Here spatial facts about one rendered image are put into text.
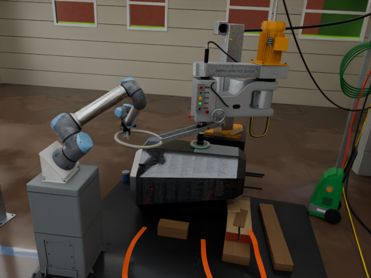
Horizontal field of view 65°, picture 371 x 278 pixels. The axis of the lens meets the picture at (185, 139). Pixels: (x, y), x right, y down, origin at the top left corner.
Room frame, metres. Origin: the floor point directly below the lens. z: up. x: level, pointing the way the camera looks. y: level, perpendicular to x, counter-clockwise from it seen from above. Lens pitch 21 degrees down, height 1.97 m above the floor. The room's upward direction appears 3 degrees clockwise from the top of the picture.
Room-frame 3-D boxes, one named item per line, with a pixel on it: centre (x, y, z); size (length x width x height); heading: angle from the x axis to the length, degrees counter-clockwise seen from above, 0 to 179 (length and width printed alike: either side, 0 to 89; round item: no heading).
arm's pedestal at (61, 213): (2.03, 0.93, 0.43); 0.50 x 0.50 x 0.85; 85
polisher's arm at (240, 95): (2.99, -0.54, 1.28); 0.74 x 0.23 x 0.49; 104
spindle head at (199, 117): (2.93, -0.24, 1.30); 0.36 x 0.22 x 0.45; 104
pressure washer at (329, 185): (2.95, -1.68, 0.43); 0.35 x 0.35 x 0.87; 64
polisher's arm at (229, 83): (3.46, -0.58, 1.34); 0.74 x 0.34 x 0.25; 29
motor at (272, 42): (3.05, -0.80, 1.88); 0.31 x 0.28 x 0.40; 14
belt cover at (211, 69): (2.99, -0.50, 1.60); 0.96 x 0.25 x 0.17; 104
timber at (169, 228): (2.43, 0.07, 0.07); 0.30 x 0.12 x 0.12; 82
